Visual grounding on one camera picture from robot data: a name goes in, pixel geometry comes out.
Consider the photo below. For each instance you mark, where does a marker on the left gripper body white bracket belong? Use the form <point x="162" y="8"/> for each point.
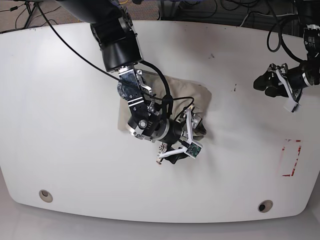
<point x="294" y="95"/>

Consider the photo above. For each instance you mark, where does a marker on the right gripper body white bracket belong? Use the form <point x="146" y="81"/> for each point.
<point x="177" y="141"/>

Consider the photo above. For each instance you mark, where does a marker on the beige t-shirt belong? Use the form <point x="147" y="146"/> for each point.
<point x="179" y="88"/>

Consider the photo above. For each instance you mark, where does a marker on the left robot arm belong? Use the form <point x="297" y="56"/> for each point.
<point x="307" y="73"/>

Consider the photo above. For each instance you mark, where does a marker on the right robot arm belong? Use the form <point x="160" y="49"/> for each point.
<point x="112" y="27"/>

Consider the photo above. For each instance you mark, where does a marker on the red tape rectangle marking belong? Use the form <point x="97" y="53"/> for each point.
<point x="289" y="157"/>

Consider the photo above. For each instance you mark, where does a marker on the black tripod stand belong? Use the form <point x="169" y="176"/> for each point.
<point x="30" y="9"/>

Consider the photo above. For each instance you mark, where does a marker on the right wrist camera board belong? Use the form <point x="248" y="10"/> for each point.
<point x="193" y="150"/>

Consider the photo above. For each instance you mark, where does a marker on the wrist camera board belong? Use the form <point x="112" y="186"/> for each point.
<point x="193" y="150"/>
<point x="296" y="108"/>

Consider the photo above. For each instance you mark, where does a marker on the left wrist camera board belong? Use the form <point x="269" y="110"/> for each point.
<point x="296" y="108"/>

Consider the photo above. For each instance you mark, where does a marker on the right table cable grommet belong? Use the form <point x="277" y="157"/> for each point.
<point x="265" y="206"/>

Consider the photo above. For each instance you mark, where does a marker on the table cable grommet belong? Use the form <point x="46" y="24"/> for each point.
<point x="45" y="196"/>
<point x="265" y="206"/>

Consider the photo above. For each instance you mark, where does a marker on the left table cable grommet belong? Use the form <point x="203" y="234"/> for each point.
<point x="45" y="196"/>

